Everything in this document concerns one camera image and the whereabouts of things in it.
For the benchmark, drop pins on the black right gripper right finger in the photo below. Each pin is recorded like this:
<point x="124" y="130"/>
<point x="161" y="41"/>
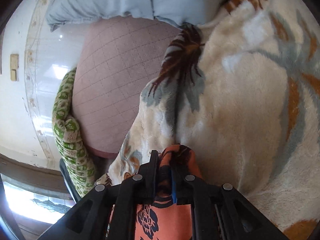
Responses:
<point x="220" y="212"/>

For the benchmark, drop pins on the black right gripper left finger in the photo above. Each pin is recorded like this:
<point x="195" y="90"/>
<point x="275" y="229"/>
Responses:
<point x="108" y="212"/>

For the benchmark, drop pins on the orange black floral garment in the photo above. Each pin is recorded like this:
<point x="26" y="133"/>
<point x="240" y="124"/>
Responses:
<point x="164" y="219"/>

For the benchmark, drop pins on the blue grey cloth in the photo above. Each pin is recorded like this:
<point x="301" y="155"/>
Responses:
<point x="68" y="182"/>

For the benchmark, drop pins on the green white patterned pillow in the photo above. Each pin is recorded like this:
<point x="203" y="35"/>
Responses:
<point x="68" y="139"/>

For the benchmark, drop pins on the cream leaf pattern fleece blanket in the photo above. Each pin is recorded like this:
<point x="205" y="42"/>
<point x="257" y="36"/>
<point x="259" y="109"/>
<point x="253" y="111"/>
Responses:
<point x="245" y="98"/>

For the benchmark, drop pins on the pink quilted mattress cover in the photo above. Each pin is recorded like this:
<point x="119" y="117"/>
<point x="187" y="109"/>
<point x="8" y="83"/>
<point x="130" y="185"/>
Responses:
<point x="119" y="57"/>

